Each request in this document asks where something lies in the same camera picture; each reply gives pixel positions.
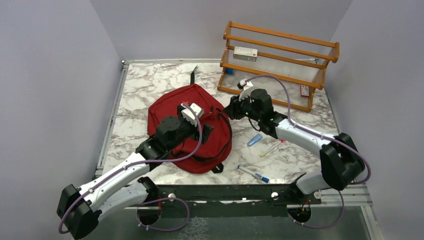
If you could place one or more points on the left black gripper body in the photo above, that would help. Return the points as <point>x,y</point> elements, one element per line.
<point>186,130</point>

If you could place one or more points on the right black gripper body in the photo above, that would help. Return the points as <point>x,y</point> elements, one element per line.
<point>244,108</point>

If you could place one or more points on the red student backpack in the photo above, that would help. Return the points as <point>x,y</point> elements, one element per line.
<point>217,143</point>

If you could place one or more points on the white blue marker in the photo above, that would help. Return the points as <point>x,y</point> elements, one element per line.
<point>253,174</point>

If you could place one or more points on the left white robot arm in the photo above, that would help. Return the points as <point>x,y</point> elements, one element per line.
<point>81,209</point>

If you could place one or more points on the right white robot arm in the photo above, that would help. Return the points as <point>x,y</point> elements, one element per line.
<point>340,162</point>

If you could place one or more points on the blue glue stick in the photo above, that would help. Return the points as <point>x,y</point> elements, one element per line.
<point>254,140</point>

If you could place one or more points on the small blue block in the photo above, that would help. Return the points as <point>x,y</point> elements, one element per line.
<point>229,71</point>

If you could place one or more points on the yellow green pen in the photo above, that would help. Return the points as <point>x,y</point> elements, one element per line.
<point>270,149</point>

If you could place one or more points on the small red white box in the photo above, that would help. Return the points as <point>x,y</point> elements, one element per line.
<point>304,91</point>

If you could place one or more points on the orange wooden shelf rack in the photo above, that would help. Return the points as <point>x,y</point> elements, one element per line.
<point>295,60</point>

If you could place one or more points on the white box on shelf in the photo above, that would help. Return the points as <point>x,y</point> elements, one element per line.
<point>245,53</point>

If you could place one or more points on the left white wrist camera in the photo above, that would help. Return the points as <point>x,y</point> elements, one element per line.
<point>191,112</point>

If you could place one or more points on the black metal base rail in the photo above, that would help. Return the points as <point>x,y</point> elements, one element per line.
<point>220,201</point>

